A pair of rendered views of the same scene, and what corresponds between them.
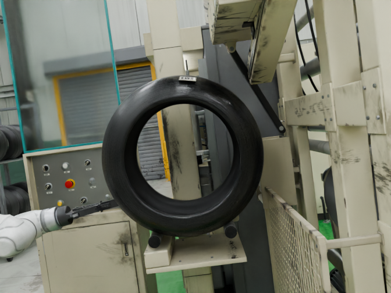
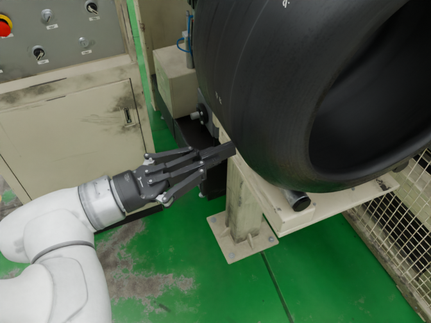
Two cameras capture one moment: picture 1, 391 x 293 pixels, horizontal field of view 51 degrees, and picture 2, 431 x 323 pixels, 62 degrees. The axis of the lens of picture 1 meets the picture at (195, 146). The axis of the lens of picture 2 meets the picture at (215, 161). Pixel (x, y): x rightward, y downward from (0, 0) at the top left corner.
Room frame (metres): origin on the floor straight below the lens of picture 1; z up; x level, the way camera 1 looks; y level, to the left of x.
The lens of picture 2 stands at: (1.14, 0.55, 1.56)
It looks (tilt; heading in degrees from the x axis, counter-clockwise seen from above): 50 degrees down; 335
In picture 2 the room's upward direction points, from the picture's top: straight up
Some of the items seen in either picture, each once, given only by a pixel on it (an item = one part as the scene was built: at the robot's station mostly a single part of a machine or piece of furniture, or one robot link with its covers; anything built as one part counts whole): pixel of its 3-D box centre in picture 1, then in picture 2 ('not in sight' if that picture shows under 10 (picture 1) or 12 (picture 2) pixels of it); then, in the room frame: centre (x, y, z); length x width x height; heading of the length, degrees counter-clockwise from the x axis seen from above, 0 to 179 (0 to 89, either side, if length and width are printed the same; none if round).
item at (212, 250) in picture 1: (196, 250); (303, 160); (1.63, 0.05, 0.80); 0.37 x 0.36 x 0.02; 89
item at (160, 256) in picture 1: (161, 245); (261, 167); (1.64, 0.19, 0.83); 0.36 x 0.09 x 0.06; 179
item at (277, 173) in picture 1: (272, 170); not in sight; (1.85, -0.33, 1.05); 0.20 x 0.15 x 0.30; 179
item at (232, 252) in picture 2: not in sight; (242, 229); (1.89, 0.07, 0.02); 0.27 x 0.27 x 0.04; 89
